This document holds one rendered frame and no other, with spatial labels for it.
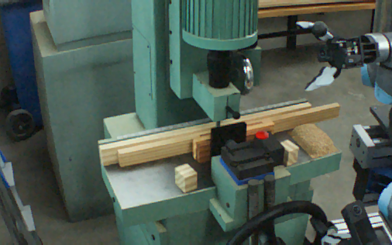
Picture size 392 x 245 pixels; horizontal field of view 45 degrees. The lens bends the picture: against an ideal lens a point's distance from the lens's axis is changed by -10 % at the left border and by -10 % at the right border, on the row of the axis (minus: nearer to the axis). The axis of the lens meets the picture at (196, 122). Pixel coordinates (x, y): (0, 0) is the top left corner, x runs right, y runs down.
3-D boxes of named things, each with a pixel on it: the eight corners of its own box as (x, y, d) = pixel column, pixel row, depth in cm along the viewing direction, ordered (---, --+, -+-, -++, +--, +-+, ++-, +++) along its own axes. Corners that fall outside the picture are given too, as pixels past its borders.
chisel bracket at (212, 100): (213, 128, 126) (214, 97, 121) (191, 101, 137) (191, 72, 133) (241, 122, 128) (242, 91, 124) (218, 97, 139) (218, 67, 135)
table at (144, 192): (135, 255, 108) (132, 236, 105) (101, 177, 132) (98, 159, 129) (358, 188, 127) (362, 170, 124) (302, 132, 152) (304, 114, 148)
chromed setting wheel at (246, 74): (245, 105, 141) (246, 63, 135) (225, 85, 151) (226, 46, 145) (254, 102, 142) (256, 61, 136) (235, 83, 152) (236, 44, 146)
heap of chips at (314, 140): (312, 158, 129) (314, 146, 127) (286, 132, 140) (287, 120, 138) (338, 150, 132) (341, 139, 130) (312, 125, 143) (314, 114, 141)
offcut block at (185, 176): (184, 193, 118) (184, 177, 115) (175, 183, 121) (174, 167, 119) (197, 188, 119) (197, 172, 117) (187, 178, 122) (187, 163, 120)
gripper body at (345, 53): (341, 36, 107) (378, 33, 111) (320, 36, 115) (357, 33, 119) (345, 70, 108) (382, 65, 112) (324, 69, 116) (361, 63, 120)
